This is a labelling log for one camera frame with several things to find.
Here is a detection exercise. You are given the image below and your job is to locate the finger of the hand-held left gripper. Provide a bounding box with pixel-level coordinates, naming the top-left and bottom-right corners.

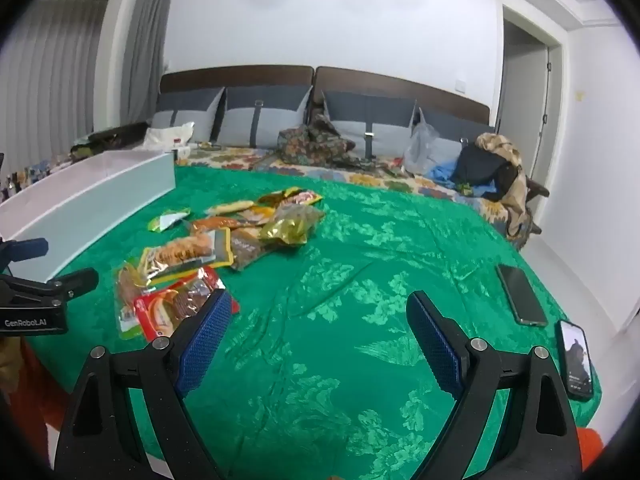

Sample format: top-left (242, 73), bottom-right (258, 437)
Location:
top-left (0, 238), bottom-right (50, 275)
top-left (0, 267), bottom-right (100, 306)

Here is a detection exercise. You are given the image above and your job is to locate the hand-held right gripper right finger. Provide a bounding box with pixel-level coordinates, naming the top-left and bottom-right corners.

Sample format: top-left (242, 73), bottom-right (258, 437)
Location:
top-left (406, 290), bottom-right (586, 480)

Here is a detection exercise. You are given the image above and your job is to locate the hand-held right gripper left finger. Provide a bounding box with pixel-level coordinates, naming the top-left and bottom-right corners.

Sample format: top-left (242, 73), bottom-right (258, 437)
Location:
top-left (52, 289), bottom-right (236, 480)

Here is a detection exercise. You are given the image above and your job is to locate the red sausage packet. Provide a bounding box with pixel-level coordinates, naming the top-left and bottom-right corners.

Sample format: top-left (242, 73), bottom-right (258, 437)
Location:
top-left (132, 267), bottom-right (238, 338)

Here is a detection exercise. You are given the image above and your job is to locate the orange brown snack packet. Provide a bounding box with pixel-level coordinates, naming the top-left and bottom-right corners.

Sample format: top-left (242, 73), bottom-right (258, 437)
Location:
top-left (116, 260), bottom-right (151, 336)

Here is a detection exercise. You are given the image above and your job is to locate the yellow chicken feet packet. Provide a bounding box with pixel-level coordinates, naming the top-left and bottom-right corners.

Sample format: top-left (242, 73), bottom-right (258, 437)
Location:
top-left (139, 227), bottom-right (235, 281)

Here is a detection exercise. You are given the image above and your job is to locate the brown walnut packet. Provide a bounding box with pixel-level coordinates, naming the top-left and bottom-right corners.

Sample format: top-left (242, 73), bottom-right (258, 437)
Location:
top-left (230, 227), bottom-right (277, 272)

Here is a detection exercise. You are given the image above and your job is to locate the pale yellow bread packet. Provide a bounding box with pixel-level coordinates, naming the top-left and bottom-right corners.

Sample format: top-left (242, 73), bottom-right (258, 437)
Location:
top-left (205, 200), bottom-right (256, 215)

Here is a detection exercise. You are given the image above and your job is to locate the gold green snack packet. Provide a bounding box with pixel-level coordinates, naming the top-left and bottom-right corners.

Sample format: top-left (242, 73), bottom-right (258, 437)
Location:
top-left (260, 205), bottom-right (326, 246)

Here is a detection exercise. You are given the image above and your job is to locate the orange red snack packet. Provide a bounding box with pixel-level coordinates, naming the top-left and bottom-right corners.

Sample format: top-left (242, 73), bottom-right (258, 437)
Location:
top-left (257, 186), bottom-right (323, 208)

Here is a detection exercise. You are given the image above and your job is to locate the row of small bottles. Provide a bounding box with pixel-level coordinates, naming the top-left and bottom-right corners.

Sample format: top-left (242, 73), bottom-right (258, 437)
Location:
top-left (0, 157), bottom-right (76, 196)

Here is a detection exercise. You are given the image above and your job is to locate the black smartphone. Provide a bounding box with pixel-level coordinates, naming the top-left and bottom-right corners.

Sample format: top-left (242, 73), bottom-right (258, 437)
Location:
top-left (496, 263), bottom-right (549, 328)

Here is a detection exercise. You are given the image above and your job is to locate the green patterned blanket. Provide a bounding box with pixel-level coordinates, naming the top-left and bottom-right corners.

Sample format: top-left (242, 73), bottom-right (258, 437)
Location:
top-left (22, 165), bottom-right (603, 480)

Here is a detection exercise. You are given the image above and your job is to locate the smartphone with lit screen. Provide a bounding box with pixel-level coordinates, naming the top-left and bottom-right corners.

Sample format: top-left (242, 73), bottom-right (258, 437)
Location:
top-left (556, 319), bottom-right (596, 401)

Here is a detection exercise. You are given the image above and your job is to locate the dark olive cloth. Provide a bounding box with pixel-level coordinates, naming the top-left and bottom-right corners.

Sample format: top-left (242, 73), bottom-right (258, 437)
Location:
top-left (70, 122), bottom-right (151, 161)

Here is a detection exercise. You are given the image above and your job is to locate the white plastic bag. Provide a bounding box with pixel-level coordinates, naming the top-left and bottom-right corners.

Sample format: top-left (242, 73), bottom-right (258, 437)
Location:
top-left (144, 121), bottom-right (196, 150)

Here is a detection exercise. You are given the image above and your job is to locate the blue cloth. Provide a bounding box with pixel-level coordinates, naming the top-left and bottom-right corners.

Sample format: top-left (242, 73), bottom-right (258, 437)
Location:
top-left (427, 162), bottom-right (501, 201)

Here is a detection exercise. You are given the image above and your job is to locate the sheer white curtain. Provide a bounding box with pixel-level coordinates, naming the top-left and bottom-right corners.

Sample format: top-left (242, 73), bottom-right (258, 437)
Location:
top-left (0, 0), bottom-right (108, 161)

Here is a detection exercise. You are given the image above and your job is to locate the black bag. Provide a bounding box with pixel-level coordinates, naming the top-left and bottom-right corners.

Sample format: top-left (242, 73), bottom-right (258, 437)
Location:
top-left (452, 144), bottom-right (518, 188)

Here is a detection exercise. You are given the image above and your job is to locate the clear plastic bag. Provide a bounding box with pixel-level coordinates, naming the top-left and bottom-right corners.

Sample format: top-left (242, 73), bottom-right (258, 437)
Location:
top-left (402, 108), bottom-right (441, 176)

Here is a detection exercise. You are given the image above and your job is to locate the grey two-tone pillow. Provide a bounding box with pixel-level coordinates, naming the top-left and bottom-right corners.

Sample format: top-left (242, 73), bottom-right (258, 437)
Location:
top-left (217, 85), bottom-right (313, 150)
top-left (415, 107), bottom-right (496, 161)
top-left (150, 87), bottom-right (226, 143)
top-left (322, 91), bottom-right (418, 158)

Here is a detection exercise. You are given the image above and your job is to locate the pile of clothes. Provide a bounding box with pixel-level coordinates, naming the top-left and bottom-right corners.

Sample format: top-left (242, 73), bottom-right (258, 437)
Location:
top-left (475, 132), bottom-right (533, 241)

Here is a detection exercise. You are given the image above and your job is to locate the dark floral cloth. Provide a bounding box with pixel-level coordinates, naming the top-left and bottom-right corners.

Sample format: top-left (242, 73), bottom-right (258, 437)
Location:
top-left (277, 114), bottom-right (381, 168)

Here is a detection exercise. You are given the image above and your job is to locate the grey curtain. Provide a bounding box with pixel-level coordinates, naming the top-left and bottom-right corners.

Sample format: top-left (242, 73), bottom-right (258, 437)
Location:
top-left (120, 0), bottom-right (173, 126)

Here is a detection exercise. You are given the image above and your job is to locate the white door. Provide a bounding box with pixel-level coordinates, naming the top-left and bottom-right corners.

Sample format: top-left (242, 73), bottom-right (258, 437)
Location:
top-left (500, 4), bottom-right (566, 171)

